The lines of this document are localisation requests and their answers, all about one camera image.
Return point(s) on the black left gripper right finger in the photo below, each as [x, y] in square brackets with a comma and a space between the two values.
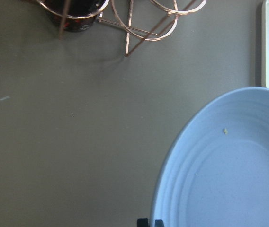
[159, 223]

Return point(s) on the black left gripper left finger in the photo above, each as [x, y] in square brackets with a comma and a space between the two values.
[142, 222]

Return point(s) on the blue round plate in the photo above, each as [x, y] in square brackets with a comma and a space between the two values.
[216, 173]

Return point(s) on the lower left drink bottle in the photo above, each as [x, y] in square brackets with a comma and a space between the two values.
[80, 16]

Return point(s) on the copper wire bottle rack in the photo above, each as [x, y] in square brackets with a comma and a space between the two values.
[142, 20]

